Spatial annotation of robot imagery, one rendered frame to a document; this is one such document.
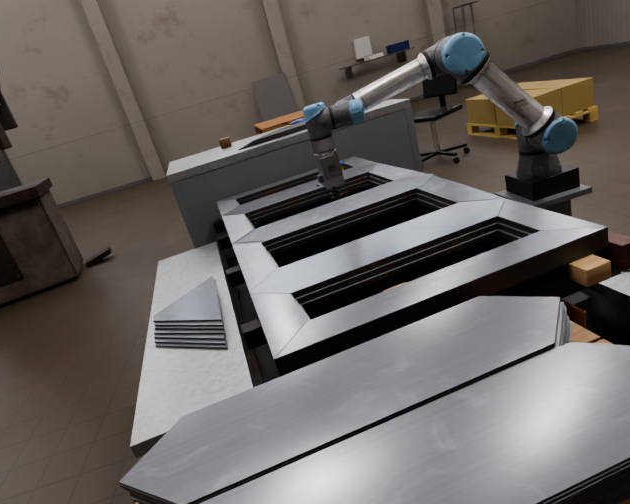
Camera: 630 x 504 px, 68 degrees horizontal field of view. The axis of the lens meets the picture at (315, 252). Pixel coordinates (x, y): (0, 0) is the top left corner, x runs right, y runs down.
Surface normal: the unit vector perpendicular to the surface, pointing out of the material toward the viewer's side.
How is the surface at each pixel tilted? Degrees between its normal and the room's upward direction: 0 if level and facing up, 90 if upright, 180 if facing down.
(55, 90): 90
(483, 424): 0
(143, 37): 90
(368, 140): 90
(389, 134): 90
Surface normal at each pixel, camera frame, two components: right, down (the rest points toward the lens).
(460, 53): -0.08, 0.28
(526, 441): -0.26, -0.90
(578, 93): 0.22, 0.30
